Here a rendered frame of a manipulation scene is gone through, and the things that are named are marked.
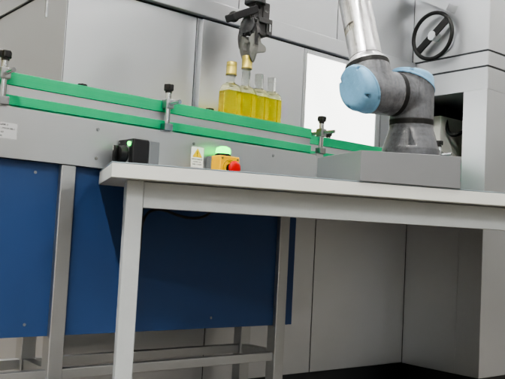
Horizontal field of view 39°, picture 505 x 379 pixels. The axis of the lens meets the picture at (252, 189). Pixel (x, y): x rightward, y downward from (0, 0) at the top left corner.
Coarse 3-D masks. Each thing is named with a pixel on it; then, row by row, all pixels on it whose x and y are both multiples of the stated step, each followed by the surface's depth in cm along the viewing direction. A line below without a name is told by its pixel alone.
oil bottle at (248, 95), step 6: (246, 90) 234; (252, 90) 235; (246, 96) 233; (252, 96) 235; (246, 102) 233; (252, 102) 235; (240, 108) 233; (246, 108) 233; (252, 108) 235; (240, 114) 233; (246, 114) 233; (252, 114) 235
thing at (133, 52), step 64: (0, 0) 259; (64, 0) 216; (128, 0) 227; (192, 0) 240; (320, 0) 282; (384, 0) 306; (0, 64) 253; (64, 64) 213; (128, 64) 226; (192, 64) 242; (384, 128) 304
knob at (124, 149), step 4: (116, 148) 184; (120, 148) 184; (124, 148) 184; (128, 148) 185; (116, 152) 184; (120, 152) 183; (124, 152) 184; (128, 152) 184; (112, 156) 184; (116, 156) 184; (120, 156) 183; (124, 156) 184; (128, 156) 184; (112, 160) 184; (116, 160) 184; (120, 160) 184; (124, 160) 184
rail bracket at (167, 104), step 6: (168, 84) 199; (168, 90) 199; (168, 96) 199; (162, 102) 200; (168, 102) 199; (174, 102) 196; (180, 102) 196; (162, 108) 200; (168, 108) 199; (168, 114) 199; (168, 120) 199; (162, 126) 199; (168, 126) 199
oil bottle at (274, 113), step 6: (270, 96) 241; (276, 96) 242; (270, 102) 241; (276, 102) 242; (270, 108) 240; (276, 108) 242; (270, 114) 240; (276, 114) 242; (270, 120) 240; (276, 120) 242
